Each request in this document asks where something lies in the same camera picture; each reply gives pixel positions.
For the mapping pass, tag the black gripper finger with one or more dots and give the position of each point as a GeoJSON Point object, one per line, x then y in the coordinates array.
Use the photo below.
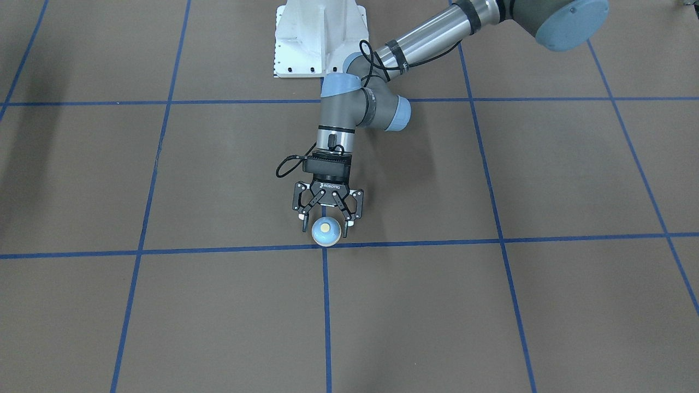
{"type": "Point", "coordinates": [306, 197]}
{"type": "Point", "coordinates": [351, 203]}

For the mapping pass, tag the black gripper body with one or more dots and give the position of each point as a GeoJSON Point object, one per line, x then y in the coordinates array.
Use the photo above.
{"type": "Point", "coordinates": [328, 188]}

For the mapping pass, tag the light blue service bell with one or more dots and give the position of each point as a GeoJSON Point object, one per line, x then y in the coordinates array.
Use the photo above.
{"type": "Point", "coordinates": [326, 232]}

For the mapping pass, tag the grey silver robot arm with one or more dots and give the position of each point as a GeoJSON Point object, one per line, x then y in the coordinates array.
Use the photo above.
{"type": "Point", "coordinates": [359, 96]}

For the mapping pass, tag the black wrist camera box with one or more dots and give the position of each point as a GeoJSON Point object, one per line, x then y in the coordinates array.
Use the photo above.
{"type": "Point", "coordinates": [328, 167]}

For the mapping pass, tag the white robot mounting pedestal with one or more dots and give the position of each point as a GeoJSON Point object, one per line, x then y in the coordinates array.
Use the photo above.
{"type": "Point", "coordinates": [314, 38]}

